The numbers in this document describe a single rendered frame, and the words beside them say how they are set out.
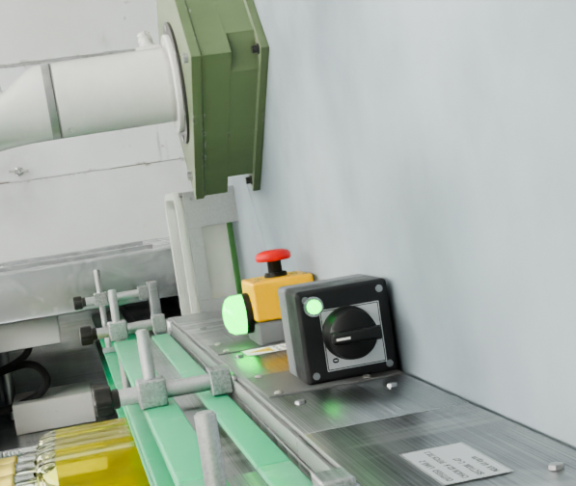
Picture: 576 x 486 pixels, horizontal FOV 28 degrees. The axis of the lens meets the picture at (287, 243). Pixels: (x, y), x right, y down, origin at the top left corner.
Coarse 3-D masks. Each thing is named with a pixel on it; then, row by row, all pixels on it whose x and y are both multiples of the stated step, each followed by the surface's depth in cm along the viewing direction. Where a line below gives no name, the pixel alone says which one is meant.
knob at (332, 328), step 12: (336, 312) 94; (348, 312) 93; (360, 312) 93; (324, 324) 94; (336, 324) 93; (348, 324) 93; (360, 324) 93; (372, 324) 93; (324, 336) 94; (336, 336) 91; (348, 336) 92; (360, 336) 92; (372, 336) 92; (336, 348) 93; (348, 348) 93; (360, 348) 93; (372, 348) 93
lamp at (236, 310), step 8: (232, 296) 125; (240, 296) 125; (248, 296) 125; (224, 304) 125; (232, 304) 124; (240, 304) 124; (248, 304) 124; (224, 312) 125; (232, 312) 123; (240, 312) 123; (248, 312) 124; (224, 320) 125; (232, 320) 124; (240, 320) 124; (248, 320) 124; (232, 328) 124; (240, 328) 124; (248, 328) 124
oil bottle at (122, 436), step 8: (120, 432) 152; (128, 432) 151; (72, 440) 151; (80, 440) 151; (88, 440) 150; (96, 440) 149; (104, 440) 148; (112, 440) 148; (120, 440) 148; (128, 440) 148; (48, 448) 148; (56, 448) 147; (64, 448) 147; (72, 448) 147; (80, 448) 147; (40, 456) 147; (48, 456) 146
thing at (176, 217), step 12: (168, 204) 185; (180, 204) 170; (168, 216) 186; (180, 216) 170; (168, 228) 186; (180, 228) 170; (192, 228) 171; (180, 240) 170; (180, 252) 186; (180, 264) 186; (192, 264) 171; (180, 276) 186; (192, 276) 171; (180, 288) 186; (192, 288) 170; (180, 300) 186; (192, 300) 171; (192, 312) 171
